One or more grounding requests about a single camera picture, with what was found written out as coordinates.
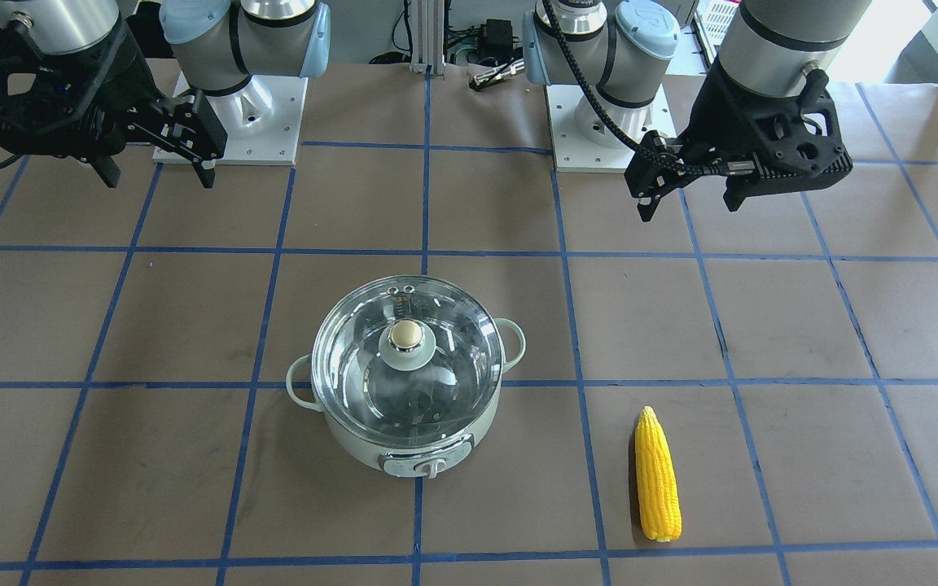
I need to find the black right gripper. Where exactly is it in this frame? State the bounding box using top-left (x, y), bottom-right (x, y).
top-left (0, 21), bottom-right (227, 189)

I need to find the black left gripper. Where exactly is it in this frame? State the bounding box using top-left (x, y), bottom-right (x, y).
top-left (625, 69), bottom-right (855, 223)

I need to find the yellow corn cob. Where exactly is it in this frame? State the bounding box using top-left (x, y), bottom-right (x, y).
top-left (633, 405), bottom-right (682, 543)

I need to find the glass pot lid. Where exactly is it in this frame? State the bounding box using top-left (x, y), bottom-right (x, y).
top-left (311, 275), bottom-right (506, 448)

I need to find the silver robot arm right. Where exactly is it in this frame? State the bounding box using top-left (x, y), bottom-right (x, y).
top-left (0, 1), bottom-right (331, 188)

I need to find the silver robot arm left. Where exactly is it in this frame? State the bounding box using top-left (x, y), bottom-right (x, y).
top-left (521, 1), bottom-right (870, 222)

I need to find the white electric cooking pot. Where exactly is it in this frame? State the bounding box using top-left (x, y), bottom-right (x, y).
top-left (286, 275), bottom-right (527, 479)

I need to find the black power adapter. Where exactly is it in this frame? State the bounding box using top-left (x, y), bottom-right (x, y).
top-left (477, 19), bottom-right (515, 62)

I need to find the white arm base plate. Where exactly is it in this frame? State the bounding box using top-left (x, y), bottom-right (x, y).
top-left (152, 72), bottom-right (309, 167)
top-left (545, 81), bottom-right (679, 173)

